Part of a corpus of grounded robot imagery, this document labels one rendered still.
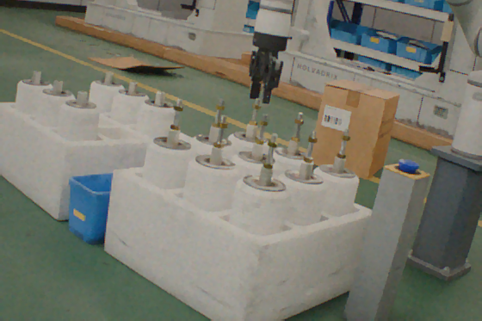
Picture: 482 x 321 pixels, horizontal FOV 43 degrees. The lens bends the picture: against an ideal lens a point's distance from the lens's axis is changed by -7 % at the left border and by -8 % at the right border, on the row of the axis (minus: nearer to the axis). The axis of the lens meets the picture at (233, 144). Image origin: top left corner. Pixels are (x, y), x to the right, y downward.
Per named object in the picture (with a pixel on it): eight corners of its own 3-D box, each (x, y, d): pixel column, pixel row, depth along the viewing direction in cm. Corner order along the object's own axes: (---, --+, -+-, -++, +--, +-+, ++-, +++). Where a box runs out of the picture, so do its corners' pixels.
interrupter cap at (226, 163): (217, 173, 115) (218, 169, 115) (186, 160, 120) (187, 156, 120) (244, 169, 121) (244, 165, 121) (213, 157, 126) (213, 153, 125)
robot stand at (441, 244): (426, 250, 168) (455, 145, 162) (471, 270, 159) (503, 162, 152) (399, 260, 158) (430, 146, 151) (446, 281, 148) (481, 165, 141)
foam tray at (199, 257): (227, 225, 162) (241, 156, 158) (356, 287, 138) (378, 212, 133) (102, 250, 133) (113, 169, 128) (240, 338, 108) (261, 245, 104)
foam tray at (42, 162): (102, 159, 196) (111, 101, 191) (185, 206, 170) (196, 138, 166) (-10, 166, 168) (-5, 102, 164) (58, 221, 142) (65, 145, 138)
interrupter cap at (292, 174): (330, 185, 121) (331, 182, 121) (300, 186, 117) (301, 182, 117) (305, 172, 127) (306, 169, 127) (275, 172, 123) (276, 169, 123)
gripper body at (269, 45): (249, 25, 142) (241, 66, 145) (262, 30, 135) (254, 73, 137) (280, 30, 145) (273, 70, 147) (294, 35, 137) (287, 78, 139)
